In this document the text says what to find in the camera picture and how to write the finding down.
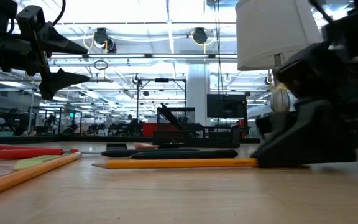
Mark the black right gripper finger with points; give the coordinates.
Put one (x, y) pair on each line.
(306, 140)
(264, 127)

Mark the yellow wooden pencil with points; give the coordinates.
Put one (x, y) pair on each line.
(172, 163)
(26, 174)

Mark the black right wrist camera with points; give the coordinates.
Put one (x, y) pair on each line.
(297, 77)

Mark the red cabinet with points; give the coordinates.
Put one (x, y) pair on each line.
(149, 129)

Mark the white shade table lamp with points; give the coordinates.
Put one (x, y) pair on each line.
(269, 37)

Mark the dark brown pen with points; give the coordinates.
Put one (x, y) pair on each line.
(169, 115)

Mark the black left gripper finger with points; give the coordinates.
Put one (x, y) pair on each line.
(57, 43)
(61, 82)

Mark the thick black marker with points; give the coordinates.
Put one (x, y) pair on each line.
(197, 154)

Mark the thin black pen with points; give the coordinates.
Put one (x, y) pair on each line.
(120, 152)

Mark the black mesh desk organizer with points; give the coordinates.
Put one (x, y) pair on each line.
(197, 137)

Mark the black gantry frame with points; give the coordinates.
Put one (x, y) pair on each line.
(162, 80)

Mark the large black monitor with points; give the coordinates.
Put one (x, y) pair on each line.
(225, 105)

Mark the pink sticky note pad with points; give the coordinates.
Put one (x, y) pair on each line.
(143, 145)

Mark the person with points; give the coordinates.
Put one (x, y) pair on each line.
(130, 119)

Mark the yellow-green highlighter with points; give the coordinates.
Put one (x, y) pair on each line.
(33, 161)

